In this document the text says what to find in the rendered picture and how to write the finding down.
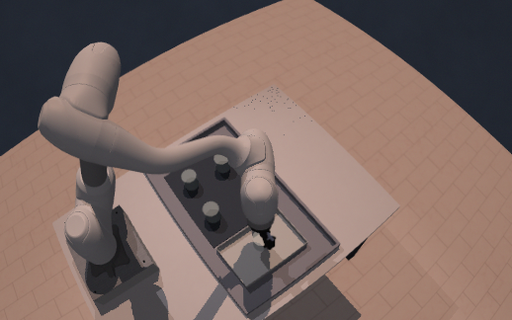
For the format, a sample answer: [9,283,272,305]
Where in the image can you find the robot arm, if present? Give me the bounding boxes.
[38,42,278,278]

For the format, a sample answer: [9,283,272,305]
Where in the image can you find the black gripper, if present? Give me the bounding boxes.
[250,225,276,252]

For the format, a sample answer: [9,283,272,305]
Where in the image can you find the translucent grey cylinder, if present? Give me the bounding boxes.
[252,232,265,252]
[213,155,230,173]
[181,169,199,191]
[203,201,221,223]

